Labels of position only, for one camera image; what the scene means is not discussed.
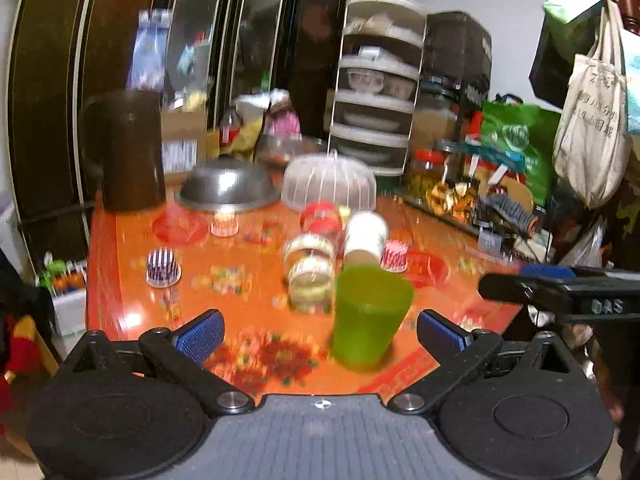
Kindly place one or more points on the dark wooden wardrobe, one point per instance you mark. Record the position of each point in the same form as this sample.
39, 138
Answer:
60, 60

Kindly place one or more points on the dark storage box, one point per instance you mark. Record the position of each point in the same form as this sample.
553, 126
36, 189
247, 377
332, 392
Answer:
457, 55

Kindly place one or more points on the green plastic cup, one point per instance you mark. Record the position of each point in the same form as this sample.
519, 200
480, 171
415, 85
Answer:
369, 317

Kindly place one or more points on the white storage bin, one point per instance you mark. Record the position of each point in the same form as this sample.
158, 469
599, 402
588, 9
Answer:
67, 305

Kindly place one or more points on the small clear glass cup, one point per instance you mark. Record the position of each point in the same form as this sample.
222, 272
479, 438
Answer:
224, 222

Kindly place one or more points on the grey striped rolled cloth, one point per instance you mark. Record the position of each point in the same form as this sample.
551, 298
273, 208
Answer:
517, 214

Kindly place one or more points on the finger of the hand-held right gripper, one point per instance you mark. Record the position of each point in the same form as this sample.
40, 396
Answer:
505, 290

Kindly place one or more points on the purple striped cupcake liner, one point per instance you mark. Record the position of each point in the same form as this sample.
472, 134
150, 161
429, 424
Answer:
163, 266

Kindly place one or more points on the red plastic saucer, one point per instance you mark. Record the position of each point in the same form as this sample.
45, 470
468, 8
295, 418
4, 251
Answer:
427, 269
180, 227

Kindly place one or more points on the white canvas tote bag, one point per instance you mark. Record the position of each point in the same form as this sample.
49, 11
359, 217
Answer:
592, 135

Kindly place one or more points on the red lidded pickle jar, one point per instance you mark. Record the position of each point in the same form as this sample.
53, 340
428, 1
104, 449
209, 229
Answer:
425, 175

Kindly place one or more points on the green and white bag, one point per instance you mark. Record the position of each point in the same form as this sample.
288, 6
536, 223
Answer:
575, 7

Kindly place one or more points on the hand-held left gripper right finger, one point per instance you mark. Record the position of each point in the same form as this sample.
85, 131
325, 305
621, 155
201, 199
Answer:
442, 334

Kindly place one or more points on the dark brown pitcher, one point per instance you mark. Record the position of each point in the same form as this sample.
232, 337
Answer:
131, 152

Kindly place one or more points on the pink plastic bag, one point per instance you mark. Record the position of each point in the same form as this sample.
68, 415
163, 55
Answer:
284, 121

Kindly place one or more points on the white paper cup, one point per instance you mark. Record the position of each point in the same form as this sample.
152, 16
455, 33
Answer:
365, 235

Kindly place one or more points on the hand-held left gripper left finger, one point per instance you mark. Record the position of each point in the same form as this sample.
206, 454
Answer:
199, 334

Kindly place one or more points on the tiered white dish rack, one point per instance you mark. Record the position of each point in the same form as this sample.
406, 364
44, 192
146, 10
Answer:
380, 85

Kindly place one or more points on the green shopping bag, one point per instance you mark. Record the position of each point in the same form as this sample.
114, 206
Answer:
520, 145

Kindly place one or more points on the steel bowl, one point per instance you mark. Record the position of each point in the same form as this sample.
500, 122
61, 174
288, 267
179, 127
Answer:
227, 182

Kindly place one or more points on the red cloth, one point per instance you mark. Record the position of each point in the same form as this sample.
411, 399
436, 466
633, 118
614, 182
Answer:
17, 355

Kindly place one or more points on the dried orange peels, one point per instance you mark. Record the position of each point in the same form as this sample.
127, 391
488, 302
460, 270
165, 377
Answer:
450, 200

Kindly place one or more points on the orange floral tablecloth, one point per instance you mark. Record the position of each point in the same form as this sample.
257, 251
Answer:
240, 265

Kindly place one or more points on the red striped cupcake liner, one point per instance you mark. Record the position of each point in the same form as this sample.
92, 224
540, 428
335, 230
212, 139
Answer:
394, 256

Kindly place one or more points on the cardboard box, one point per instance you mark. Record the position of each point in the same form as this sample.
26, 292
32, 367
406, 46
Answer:
184, 142

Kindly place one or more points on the red drink bottle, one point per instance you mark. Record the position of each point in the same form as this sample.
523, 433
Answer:
230, 127

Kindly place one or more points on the red lidded clear jar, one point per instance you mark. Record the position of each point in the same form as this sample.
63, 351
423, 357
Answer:
320, 217

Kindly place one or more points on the clear domed food cover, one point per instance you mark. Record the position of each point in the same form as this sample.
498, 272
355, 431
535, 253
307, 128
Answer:
330, 182

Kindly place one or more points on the black hanging bag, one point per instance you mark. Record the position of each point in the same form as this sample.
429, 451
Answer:
555, 67

